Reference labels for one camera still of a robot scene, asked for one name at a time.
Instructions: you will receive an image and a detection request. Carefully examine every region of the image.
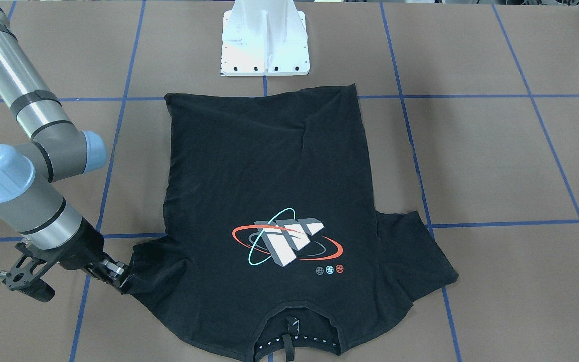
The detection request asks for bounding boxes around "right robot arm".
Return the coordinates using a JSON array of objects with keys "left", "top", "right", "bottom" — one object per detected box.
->
[{"left": 0, "top": 7, "right": 129, "bottom": 302}]

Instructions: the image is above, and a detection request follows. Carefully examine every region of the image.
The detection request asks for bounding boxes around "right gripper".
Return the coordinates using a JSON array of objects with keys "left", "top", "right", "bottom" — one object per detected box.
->
[{"left": 48, "top": 218, "right": 129, "bottom": 294}]

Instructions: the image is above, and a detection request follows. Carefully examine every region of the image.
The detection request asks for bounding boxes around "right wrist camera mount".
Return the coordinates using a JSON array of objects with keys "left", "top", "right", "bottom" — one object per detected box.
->
[{"left": 0, "top": 239, "right": 57, "bottom": 303}]

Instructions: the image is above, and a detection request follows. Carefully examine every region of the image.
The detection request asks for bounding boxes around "black graphic t-shirt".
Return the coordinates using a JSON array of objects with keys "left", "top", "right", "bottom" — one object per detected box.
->
[{"left": 126, "top": 85, "right": 459, "bottom": 361}]

